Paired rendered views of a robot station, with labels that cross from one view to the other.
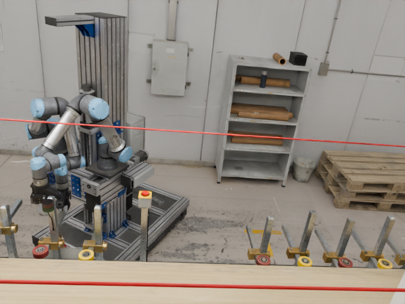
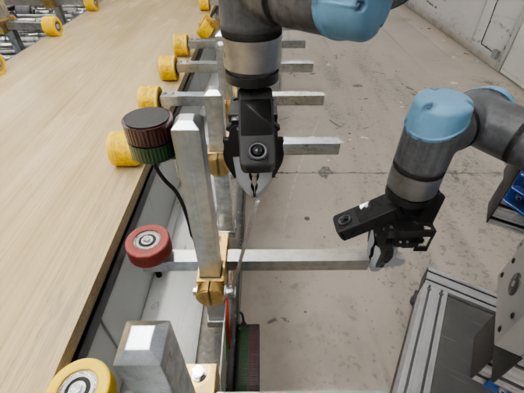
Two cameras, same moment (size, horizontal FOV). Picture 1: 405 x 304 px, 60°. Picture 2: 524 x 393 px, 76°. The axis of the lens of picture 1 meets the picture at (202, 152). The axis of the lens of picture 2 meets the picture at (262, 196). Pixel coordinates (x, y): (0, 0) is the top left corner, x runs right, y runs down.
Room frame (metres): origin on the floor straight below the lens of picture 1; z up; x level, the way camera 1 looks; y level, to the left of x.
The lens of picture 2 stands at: (1.70, 0.44, 1.37)
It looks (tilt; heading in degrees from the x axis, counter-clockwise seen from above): 41 degrees down; 96
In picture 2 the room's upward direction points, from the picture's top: straight up
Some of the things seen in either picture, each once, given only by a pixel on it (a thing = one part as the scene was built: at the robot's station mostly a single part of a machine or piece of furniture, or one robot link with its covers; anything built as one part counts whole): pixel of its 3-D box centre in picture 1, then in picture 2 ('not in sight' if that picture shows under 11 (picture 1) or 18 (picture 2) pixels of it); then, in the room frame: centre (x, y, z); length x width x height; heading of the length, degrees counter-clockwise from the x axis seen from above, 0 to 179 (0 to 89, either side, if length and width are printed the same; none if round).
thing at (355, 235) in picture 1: (365, 250); not in sight; (1.85, -1.14, 0.82); 0.43 x 0.03 x 0.04; 7
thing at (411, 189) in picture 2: (61, 184); (412, 177); (1.89, 0.88, 1.05); 0.08 x 0.08 x 0.05
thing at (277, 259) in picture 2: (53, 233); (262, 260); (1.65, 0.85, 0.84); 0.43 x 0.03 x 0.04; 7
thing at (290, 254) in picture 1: (298, 253); not in sight; (1.74, -0.67, 0.83); 0.13 x 0.06 x 0.05; 97
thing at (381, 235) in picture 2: (63, 194); (404, 215); (1.89, 0.87, 0.97); 0.09 x 0.08 x 0.12; 7
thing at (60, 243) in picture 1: (51, 243); (212, 267); (1.56, 0.82, 0.85); 0.13 x 0.06 x 0.05; 97
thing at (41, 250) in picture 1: (41, 256); (153, 257); (1.44, 0.82, 0.85); 0.08 x 0.08 x 0.11
